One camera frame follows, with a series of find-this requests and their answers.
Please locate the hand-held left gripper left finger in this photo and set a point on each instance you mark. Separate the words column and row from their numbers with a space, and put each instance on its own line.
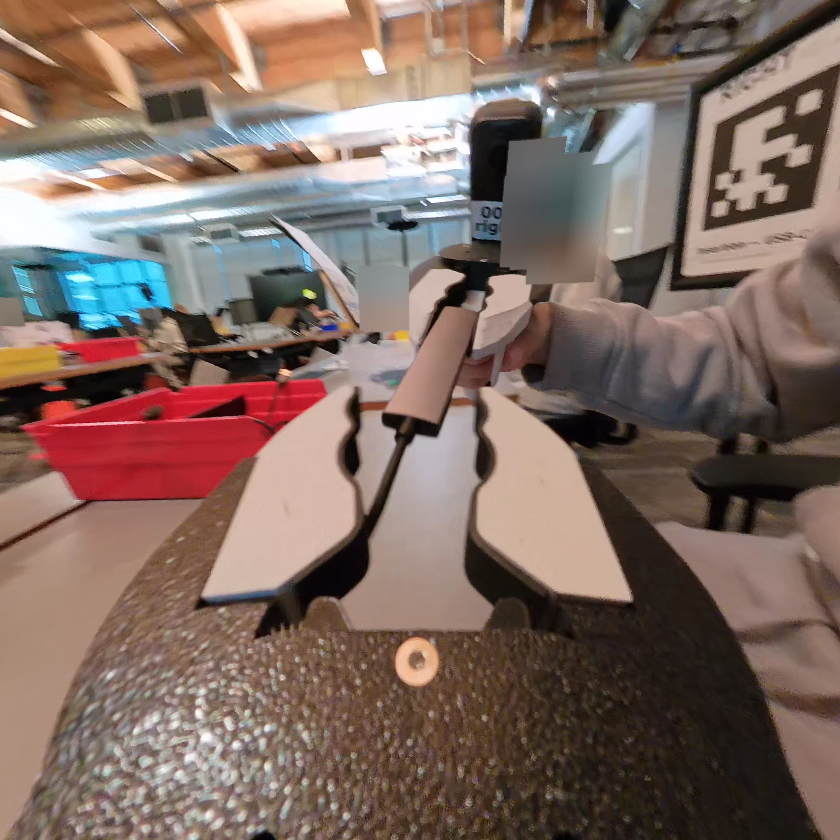
column 282, row 512

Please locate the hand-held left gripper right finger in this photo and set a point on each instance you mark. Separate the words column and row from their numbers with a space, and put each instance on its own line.
column 544, row 518

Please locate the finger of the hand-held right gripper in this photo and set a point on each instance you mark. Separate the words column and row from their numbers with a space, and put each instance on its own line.
column 426, row 295
column 502, row 328

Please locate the grey usb hub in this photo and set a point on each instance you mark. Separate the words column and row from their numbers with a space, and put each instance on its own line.
column 430, row 371

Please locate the person's right forearm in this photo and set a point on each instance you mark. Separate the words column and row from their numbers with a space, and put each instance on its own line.
column 689, row 354

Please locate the person's right hand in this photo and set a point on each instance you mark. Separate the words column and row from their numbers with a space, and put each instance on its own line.
column 531, row 341

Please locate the tilted board with sheet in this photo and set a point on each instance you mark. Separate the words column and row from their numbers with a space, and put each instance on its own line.
column 321, row 262

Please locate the black bin divider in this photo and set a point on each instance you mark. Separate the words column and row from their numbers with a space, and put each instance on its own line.
column 226, row 408

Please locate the large black screen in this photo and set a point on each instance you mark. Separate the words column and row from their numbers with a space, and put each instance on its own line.
column 275, row 295

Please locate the large red parts bin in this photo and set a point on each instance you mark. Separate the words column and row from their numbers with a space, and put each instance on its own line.
column 131, row 459

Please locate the small dark rounded object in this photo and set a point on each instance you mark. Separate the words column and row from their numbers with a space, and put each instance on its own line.
column 153, row 412

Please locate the black office chair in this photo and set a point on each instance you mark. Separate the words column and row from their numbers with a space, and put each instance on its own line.
column 754, row 476

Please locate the red storage tray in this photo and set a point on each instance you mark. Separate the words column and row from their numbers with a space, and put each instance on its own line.
column 98, row 350

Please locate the black framed marker poster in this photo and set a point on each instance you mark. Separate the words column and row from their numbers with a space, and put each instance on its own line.
column 761, row 151

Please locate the yellow storage tray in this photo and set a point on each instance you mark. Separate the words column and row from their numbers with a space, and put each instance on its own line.
column 29, row 361

